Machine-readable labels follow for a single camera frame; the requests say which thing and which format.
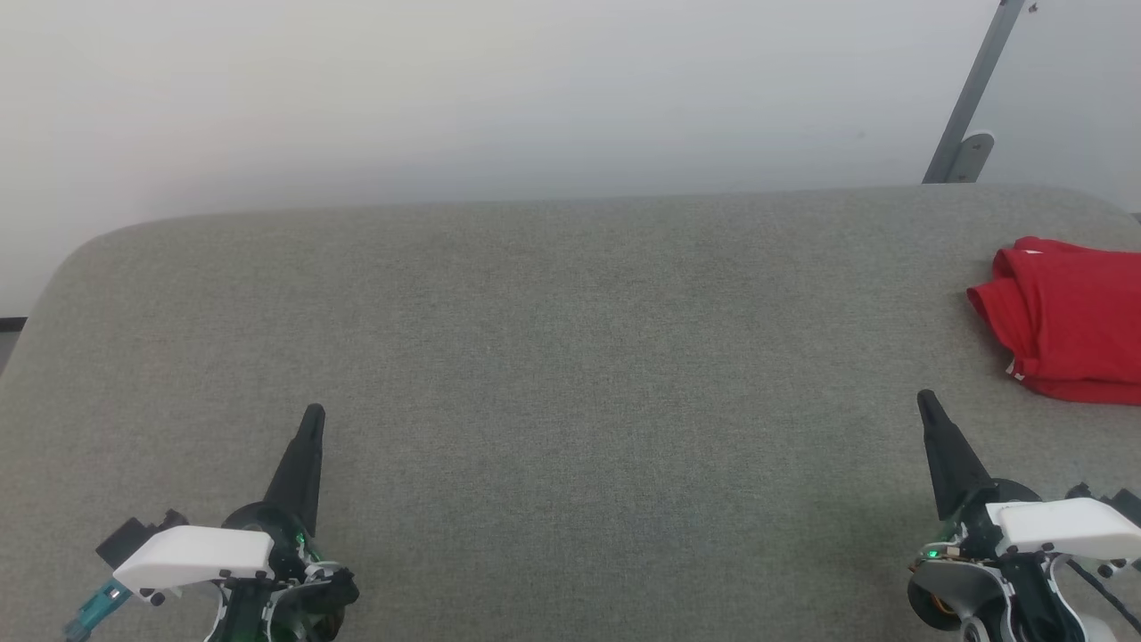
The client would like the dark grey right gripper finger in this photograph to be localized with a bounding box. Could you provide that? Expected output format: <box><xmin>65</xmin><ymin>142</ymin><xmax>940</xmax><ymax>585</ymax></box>
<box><xmin>925</xmin><ymin>389</ymin><xmax>995</xmax><ymax>505</ymax></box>
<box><xmin>916</xmin><ymin>389</ymin><xmax>968</xmax><ymax>521</ymax></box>

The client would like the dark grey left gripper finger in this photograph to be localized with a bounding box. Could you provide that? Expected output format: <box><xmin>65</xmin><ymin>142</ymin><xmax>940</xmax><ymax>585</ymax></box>
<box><xmin>294</xmin><ymin>404</ymin><xmax>327</xmax><ymax>536</ymax></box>
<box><xmin>264</xmin><ymin>404</ymin><xmax>315</xmax><ymax>527</ymax></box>

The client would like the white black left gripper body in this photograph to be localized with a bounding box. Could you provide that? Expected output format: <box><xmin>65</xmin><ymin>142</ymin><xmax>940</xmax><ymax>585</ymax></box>
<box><xmin>111</xmin><ymin>501</ymin><xmax>324</xmax><ymax>597</ymax></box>

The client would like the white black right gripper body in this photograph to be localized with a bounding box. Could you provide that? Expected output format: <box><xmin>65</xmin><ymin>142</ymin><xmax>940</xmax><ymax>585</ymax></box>
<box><xmin>927</xmin><ymin>480</ymin><xmax>1141</xmax><ymax>559</ymax></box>

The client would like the red and white jersey garment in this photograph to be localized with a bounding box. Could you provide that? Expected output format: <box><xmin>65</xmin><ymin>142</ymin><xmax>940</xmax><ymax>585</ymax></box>
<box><xmin>967</xmin><ymin>236</ymin><xmax>1141</xmax><ymax>407</ymax></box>

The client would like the round grey pole foot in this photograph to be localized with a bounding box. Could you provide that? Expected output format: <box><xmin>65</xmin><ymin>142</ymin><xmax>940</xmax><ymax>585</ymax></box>
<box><xmin>945</xmin><ymin>132</ymin><xmax>996</xmax><ymax>185</ymax></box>

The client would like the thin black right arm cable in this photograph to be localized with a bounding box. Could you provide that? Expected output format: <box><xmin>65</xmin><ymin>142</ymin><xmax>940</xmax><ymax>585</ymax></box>
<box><xmin>1061</xmin><ymin>557</ymin><xmax>1141</xmax><ymax>630</ymax></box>

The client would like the teal left camera cable connector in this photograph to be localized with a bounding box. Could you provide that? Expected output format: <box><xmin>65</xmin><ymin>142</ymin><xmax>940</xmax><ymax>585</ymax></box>
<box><xmin>62</xmin><ymin>578</ymin><xmax>135</xmax><ymax>642</ymax></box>

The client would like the grey metal bracket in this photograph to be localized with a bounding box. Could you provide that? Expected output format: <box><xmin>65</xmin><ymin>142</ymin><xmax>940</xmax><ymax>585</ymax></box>
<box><xmin>921</xmin><ymin>0</ymin><xmax>1026</xmax><ymax>185</ymax></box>

